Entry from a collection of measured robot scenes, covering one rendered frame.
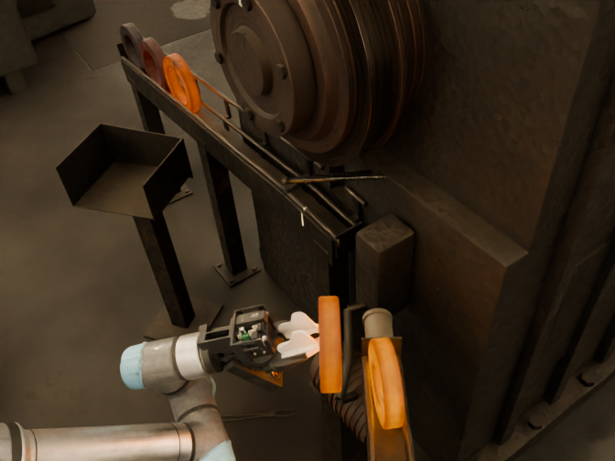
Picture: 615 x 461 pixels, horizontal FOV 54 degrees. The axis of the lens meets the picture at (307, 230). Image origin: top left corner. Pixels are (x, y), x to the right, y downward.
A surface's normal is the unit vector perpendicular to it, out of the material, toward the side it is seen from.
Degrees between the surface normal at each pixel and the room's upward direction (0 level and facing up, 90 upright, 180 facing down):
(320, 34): 62
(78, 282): 0
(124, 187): 5
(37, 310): 0
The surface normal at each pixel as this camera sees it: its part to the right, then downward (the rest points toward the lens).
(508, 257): -0.06, -0.71
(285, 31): 0.37, -0.08
